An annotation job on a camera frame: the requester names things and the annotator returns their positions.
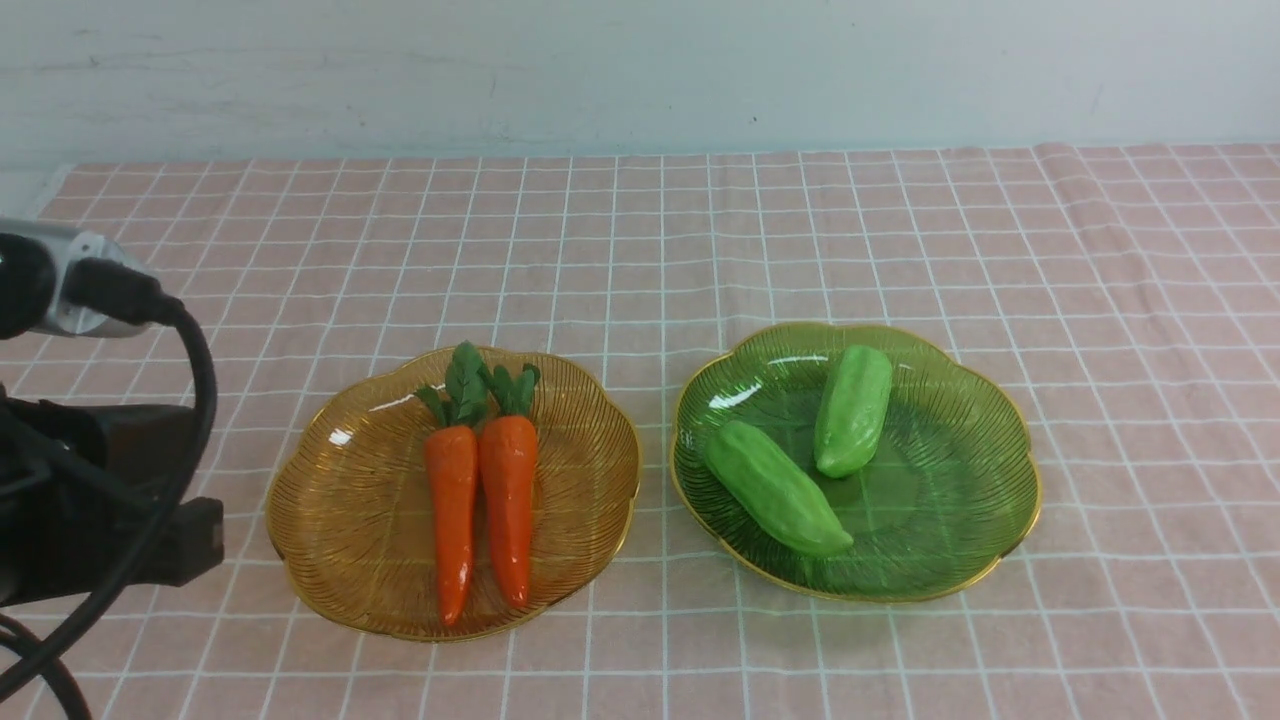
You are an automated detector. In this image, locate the toy carrot with leaves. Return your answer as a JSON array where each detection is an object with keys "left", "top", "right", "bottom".
[{"left": 415, "top": 341, "right": 488, "bottom": 626}]

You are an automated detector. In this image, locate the pink checked tablecloth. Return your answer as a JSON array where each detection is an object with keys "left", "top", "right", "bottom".
[{"left": 36, "top": 143, "right": 1279, "bottom": 719}]

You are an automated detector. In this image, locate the green glass plate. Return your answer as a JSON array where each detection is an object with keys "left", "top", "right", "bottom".
[{"left": 669, "top": 322, "right": 1043, "bottom": 603}]

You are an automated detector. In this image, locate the amber glass plate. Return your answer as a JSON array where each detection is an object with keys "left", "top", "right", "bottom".
[{"left": 266, "top": 346, "right": 643, "bottom": 642}]

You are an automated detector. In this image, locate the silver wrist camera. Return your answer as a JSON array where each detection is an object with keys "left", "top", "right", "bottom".
[{"left": 1, "top": 217, "right": 159, "bottom": 340}]

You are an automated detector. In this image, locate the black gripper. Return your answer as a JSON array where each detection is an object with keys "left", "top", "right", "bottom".
[{"left": 1, "top": 402, "right": 225, "bottom": 606}]

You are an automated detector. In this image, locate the green toy gourd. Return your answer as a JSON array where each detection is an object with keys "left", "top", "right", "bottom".
[
  {"left": 814, "top": 345, "right": 893, "bottom": 478},
  {"left": 704, "top": 420, "right": 854, "bottom": 557}
]

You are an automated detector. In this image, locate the black cable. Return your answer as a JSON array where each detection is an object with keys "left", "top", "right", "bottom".
[{"left": 0, "top": 258, "right": 219, "bottom": 720}]

